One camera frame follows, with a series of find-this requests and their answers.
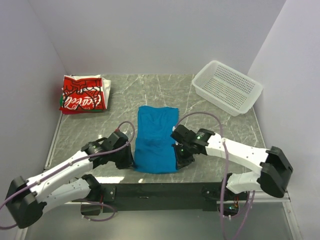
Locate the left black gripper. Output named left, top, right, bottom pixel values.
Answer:
left=110, top=142, right=137, bottom=170

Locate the blue t shirt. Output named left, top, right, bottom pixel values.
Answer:
left=134, top=105, right=179, bottom=174

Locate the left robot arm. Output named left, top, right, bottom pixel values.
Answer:
left=4, top=129, right=134, bottom=229

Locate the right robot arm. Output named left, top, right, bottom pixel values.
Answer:
left=171, top=124, right=294, bottom=200

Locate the black base bar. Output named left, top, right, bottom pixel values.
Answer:
left=99, top=181, right=248, bottom=213

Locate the white plastic basket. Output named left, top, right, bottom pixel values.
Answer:
left=192, top=60, right=263, bottom=117

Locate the folded red Coca-Cola shirt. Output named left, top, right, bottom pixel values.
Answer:
left=59, top=74, right=112, bottom=115

